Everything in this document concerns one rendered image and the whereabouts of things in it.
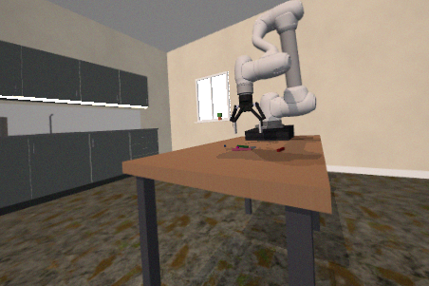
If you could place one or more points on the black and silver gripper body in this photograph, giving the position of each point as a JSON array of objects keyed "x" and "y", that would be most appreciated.
[{"x": 248, "y": 101}]

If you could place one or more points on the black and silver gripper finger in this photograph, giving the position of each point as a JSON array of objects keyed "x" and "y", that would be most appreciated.
[
  {"x": 257, "y": 116},
  {"x": 234, "y": 118}
]

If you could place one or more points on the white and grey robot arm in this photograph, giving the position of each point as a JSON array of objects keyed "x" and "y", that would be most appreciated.
[{"x": 297, "y": 101}]

